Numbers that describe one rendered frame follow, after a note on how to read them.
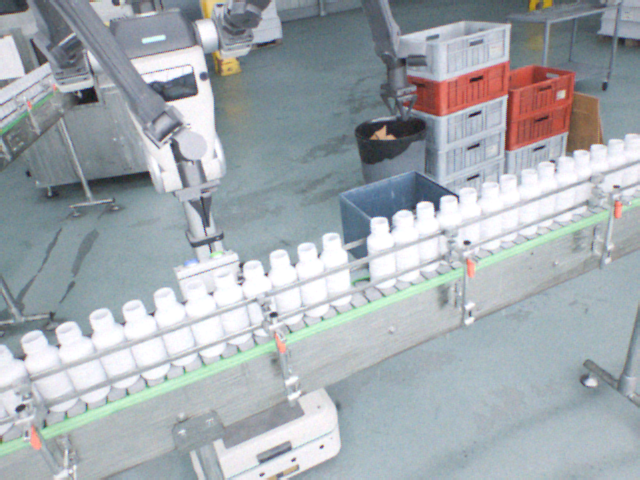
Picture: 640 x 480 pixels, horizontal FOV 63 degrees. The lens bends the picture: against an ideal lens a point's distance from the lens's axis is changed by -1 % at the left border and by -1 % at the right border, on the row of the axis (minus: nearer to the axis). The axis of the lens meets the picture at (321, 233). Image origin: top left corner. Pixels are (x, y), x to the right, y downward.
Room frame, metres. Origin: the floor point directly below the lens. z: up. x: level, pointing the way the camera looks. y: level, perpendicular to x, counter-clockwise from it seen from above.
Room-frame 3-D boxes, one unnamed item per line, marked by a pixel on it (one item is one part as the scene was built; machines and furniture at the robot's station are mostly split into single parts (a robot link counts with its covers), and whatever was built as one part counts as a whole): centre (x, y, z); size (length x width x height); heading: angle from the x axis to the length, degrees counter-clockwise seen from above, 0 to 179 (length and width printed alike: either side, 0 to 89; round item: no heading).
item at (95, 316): (0.79, 0.43, 1.08); 0.06 x 0.06 x 0.17
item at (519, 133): (3.74, -1.61, 0.33); 0.61 x 0.41 x 0.22; 113
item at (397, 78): (1.52, -0.28, 1.33); 0.10 x 0.07 x 0.07; 21
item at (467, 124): (3.40, -0.99, 0.55); 0.61 x 0.41 x 0.22; 118
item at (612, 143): (1.25, -0.80, 1.08); 0.06 x 0.06 x 0.17
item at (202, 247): (1.50, 0.38, 0.74); 0.11 x 0.11 x 0.40; 21
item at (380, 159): (3.11, -0.51, 0.32); 0.45 x 0.45 x 0.64
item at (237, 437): (1.49, 0.37, 0.24); 0.68 x 0.53 x 0.41; 21
